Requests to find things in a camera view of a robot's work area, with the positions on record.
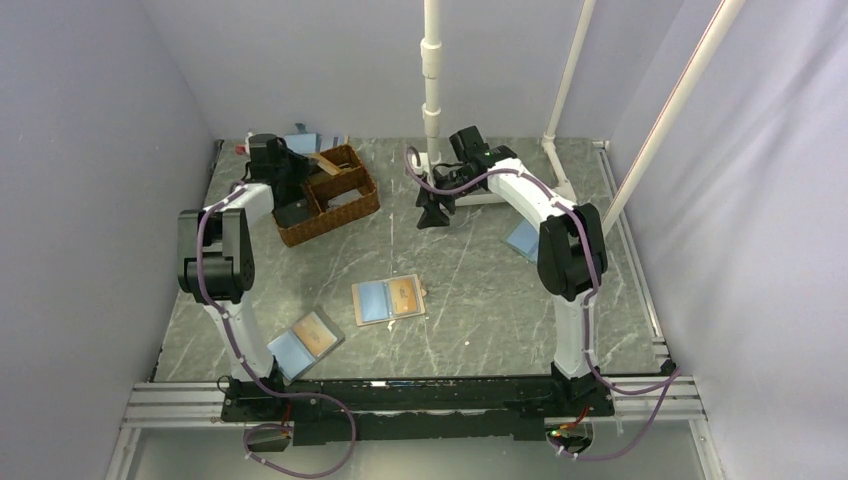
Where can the white pvc pipe frame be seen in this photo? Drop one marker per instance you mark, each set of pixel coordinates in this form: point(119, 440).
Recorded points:
point(560, 68)

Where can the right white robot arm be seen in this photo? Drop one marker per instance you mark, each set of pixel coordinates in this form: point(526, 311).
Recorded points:
point(571, 255)

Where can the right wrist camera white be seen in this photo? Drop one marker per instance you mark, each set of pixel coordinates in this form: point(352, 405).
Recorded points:
point(418, 162)

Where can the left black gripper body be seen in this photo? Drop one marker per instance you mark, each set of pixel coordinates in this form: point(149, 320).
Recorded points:
point(294, 168)

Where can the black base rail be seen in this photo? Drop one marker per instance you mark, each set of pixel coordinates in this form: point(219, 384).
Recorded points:
point(320, 411)

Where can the black item in basket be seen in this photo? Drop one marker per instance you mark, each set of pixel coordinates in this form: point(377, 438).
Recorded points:
point(292, 214)

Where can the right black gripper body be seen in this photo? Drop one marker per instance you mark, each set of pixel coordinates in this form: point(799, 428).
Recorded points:
point(451, 181)

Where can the brown wicker divided basket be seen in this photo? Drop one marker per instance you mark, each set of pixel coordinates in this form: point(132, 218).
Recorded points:
point(335, 201)

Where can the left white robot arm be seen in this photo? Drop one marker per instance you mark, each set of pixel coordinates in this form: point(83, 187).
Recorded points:
point(216, 263)

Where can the blue card holder at back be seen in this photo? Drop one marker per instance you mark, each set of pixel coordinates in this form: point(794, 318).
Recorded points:
point(305, 141)

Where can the tan blue card holder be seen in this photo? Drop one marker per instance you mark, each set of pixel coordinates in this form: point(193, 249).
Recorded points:
point(371, 302)

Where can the gold credit card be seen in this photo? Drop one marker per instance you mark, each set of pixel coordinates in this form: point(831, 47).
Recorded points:
point(405, 296)
point(325, 164)

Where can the blue open card holder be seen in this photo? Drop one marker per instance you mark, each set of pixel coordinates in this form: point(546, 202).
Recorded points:
point(524, 239)

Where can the blue orange card holder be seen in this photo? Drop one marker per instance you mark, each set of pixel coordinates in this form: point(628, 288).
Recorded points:
point(304, 344)

